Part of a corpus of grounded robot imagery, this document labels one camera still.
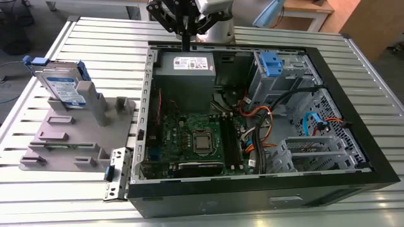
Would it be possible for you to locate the black RAM slot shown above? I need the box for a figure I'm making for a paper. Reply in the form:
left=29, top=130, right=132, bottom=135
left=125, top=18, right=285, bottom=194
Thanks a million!
left=228, top=112, right=244, bottom=170
left=220, top=112, right=236, bottom=170

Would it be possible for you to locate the wooden desk white frame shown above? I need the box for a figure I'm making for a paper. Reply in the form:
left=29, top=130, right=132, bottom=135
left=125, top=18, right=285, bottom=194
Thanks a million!
left=261, top=0, right=335, bottom=33

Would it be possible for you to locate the blue floor cable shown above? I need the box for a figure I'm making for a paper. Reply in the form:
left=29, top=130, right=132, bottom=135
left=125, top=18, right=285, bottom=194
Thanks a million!
left=0, top=60, right=25, bottom=105

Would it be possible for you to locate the silver CPU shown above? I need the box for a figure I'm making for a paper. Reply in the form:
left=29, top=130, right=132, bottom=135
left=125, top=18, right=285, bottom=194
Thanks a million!
left=192, top=136, right=213, bottom=152

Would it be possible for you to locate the grey power supply unit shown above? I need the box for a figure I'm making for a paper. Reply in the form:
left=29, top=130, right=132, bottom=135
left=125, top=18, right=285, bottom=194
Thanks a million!
left=153, top=51, right=217, bottom=114

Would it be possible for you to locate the metal expansion slot bracket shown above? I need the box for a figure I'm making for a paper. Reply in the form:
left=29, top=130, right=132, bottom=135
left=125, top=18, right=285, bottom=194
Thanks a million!
left=103, top=146, right=133, bottom=202

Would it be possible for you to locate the green motherboard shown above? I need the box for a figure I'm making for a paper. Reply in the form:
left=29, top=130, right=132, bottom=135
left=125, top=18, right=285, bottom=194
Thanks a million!
left=143, top=113, right=249, bottom=178

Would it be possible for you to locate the hard disk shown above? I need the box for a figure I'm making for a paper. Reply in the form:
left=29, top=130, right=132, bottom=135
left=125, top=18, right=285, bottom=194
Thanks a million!
left=23, top=55, right=107, bottom=112

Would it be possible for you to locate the metal drive cage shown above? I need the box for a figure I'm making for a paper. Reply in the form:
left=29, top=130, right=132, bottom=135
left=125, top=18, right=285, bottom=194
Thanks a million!
left=248, top=51, right=323, bottom=112

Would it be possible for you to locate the black graphics card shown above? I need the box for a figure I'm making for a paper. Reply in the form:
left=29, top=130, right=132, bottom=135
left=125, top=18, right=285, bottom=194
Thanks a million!
left=169, top=162, right=224, bottom=177

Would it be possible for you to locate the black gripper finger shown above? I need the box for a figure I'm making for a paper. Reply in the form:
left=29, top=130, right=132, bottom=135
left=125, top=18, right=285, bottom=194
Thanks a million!
left=187, top=11, right=229, bottom=52
left=147, top=1, right=188, bottom=52

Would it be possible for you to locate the thin red wire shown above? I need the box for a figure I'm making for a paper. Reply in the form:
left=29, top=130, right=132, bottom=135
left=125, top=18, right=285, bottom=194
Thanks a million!
left=156, top=89, right=165, bottom=140

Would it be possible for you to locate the blue drive latch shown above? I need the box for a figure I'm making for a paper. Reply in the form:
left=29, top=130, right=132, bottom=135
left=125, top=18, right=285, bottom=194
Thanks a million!
left=260, top=52, right=284, bottom=78

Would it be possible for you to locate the blue wire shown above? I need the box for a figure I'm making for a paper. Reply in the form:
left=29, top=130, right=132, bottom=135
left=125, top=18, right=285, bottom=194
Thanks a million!
left=301, top=111, right=331, bottom=138

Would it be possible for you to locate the wooden cabinet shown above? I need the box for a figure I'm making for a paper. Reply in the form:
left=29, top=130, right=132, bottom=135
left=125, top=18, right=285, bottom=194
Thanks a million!
left=319, top=0, right=404, bottom=62

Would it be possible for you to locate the metal disk bay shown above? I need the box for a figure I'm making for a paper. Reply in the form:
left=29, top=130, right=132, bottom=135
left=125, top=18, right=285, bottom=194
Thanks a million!
left=268, top=136, right=369, bottom=173

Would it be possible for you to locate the CPU socket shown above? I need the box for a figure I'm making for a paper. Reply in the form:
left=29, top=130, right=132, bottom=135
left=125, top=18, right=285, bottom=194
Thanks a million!
left=191, top=129, right=217, bottom=157

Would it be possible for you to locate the black PC case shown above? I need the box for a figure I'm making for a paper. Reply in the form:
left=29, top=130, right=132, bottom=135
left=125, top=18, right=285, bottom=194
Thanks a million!
left=125, top=40, right=401, bottom=219

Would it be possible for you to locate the green RAM stick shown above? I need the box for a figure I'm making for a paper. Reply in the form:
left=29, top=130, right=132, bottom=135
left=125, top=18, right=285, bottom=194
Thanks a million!
left=44, top=143, right=80, bottom=150

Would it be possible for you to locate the orange wire with black plug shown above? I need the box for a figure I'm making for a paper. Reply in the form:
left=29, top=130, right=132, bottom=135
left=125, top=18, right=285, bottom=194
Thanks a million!
left=321, top=117, right=355, bottom=129

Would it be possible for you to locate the thick black case cable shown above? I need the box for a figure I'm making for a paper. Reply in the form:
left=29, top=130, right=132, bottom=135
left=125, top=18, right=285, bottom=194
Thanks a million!
left=253, top=86, right=320, bottom=175

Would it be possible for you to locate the orange wire bundle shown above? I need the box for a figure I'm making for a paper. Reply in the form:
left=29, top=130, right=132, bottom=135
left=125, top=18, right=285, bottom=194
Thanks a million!
left=237, top=106, right=273, bottom=152

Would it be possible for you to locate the grey parts rack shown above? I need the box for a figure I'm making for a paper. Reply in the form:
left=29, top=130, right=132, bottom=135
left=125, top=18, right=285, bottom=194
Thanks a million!
left=19, top=80, right=140, bottom=173

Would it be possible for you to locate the white frame table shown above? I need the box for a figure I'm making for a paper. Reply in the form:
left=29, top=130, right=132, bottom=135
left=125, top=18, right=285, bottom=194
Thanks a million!
left=45, top=0, right=152, bottom=22

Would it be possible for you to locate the black bin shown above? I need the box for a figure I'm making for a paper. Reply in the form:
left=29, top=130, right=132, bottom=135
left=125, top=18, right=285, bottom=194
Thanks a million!
left=0, top=22, right=35, bottom=56

